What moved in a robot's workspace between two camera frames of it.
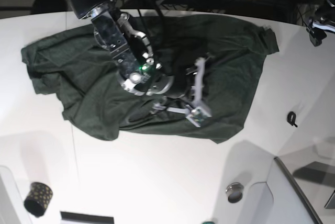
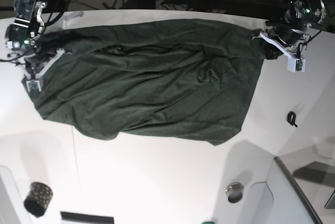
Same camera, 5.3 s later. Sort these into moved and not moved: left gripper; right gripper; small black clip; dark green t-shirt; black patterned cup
Moved: left gripper; dark green t-shirt; right gripper
Not moved: black patterned cup; small black clip
